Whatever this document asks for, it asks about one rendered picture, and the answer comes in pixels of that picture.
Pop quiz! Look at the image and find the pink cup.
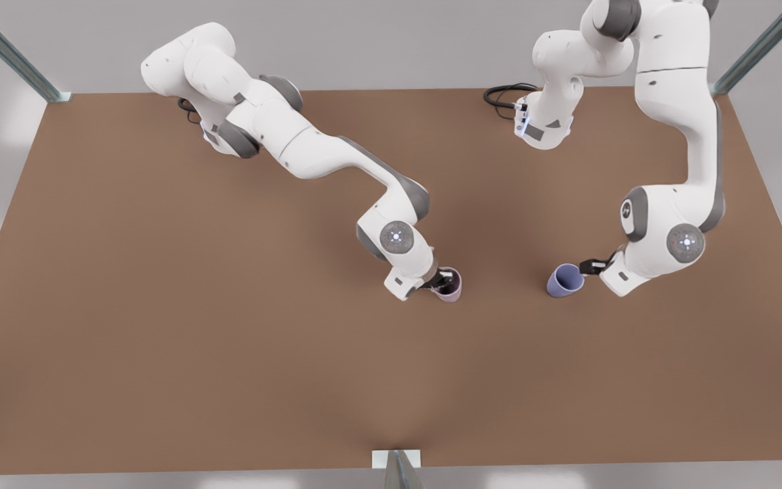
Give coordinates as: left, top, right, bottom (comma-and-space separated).
431, 267, 463, 304

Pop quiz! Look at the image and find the purple cup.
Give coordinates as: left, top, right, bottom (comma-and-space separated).
546, 263, 585, 298

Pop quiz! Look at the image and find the silver frame post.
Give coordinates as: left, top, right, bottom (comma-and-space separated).
372, 449, 424, 489
710, 0, 782, 96
0, 0, 73, 104

